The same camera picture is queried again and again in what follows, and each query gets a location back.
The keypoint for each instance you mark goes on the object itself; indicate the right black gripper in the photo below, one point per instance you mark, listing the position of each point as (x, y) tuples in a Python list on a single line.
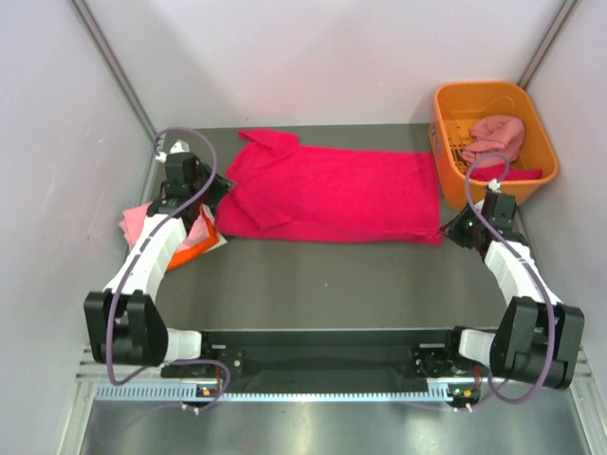
[(452, 228)]

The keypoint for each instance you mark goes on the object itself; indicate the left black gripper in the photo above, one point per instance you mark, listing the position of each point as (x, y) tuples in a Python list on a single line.
[(222, 186)]

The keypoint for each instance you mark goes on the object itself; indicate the magenta t-shirt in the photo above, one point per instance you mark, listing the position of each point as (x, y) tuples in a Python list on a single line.
[(284, 190)]

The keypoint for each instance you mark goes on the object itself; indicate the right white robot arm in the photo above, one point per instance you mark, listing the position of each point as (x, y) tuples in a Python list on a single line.
[(538, 337)]

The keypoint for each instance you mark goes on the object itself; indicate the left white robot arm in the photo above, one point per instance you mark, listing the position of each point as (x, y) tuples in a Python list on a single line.
[(122, 321)]

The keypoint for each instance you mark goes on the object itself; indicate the magenta shirt in basket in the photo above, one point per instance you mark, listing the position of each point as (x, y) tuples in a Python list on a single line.
[(497, 172)]

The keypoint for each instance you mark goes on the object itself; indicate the folded light pink t-shirt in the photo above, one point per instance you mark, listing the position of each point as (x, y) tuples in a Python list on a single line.
[(132, 226)]

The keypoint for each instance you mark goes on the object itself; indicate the dusty pink shirt in basket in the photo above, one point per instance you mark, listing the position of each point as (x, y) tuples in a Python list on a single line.
[(495, 134)]

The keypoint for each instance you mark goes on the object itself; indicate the orange plastic basket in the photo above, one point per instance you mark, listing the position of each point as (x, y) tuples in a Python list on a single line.
[(456, 108)]

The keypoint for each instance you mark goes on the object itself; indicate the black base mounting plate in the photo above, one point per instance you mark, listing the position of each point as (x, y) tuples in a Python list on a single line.
[(338, 361)]

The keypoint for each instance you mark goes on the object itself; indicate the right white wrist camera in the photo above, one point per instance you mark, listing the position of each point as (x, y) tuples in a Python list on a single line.
[(493, 186)]

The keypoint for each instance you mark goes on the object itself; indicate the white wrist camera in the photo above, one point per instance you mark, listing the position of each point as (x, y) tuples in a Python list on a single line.
[(179, 147), (493, 186)]

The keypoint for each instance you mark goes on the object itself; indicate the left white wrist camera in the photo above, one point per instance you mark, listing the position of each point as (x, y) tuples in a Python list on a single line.
[(179, 147)]

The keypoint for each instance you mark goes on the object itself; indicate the grey slotted cable duct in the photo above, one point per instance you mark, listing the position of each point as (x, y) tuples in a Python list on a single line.
[(195, 393)]

